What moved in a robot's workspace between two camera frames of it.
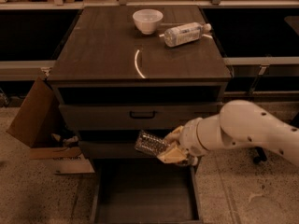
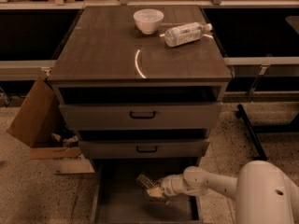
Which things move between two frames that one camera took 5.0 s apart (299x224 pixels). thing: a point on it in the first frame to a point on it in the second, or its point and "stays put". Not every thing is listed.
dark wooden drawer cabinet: [121, 70] stays put
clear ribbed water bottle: [151, 144] to [144, 179]
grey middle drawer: [112, 148] stays put
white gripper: [190, 138] to [168, 184]
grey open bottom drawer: [145, 190] stays put
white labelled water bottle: [185, 34] stays put
